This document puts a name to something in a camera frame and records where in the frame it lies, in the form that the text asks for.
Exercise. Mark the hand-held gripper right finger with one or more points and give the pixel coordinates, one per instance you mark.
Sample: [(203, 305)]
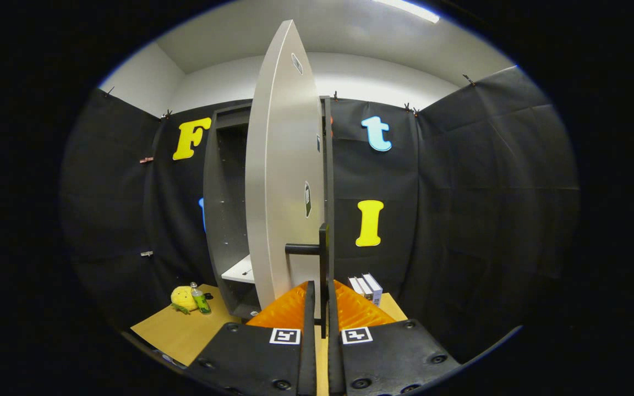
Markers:
[(334, 352)]

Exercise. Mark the black backdrop cloth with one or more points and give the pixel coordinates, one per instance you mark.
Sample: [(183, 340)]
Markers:
[(487, 192)]

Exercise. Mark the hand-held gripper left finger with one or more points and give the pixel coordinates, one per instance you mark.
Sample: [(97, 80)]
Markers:
[(309, 341)]

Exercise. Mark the yellow pineapple plush toy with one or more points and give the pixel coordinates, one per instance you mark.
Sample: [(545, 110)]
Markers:
[(181, 298)]

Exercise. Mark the long ceiling light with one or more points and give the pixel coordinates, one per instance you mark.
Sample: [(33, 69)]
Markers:
[(410, 9)]

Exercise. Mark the green drink bottle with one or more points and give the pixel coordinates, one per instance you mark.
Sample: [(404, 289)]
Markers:
[(201, 301)]

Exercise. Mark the grey shoe cabinet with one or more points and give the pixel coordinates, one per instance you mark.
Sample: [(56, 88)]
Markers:
[(223, 220)]

